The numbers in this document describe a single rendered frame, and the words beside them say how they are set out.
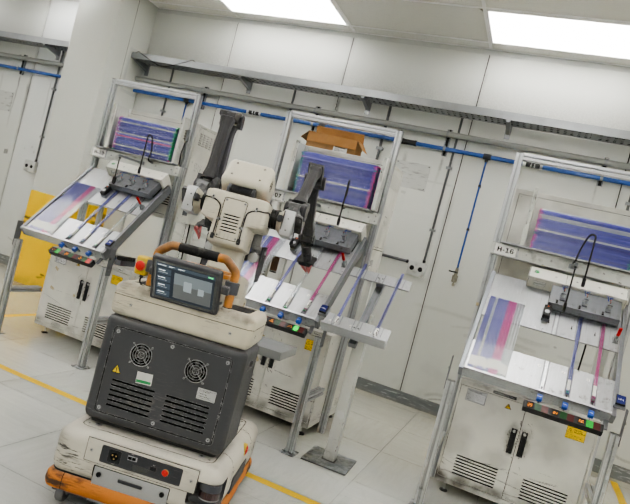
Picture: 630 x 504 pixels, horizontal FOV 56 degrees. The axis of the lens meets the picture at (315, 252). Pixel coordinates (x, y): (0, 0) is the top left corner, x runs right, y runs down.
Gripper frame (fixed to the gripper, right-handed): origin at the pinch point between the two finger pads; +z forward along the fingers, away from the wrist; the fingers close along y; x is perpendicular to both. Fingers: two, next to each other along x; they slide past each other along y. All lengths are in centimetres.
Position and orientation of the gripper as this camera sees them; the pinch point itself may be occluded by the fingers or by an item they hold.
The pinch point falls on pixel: (307, 271)
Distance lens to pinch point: 338.3
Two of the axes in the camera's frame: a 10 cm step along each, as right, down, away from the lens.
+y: -9.1, -2.3, 3.4
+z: 0.3, 7.9, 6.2
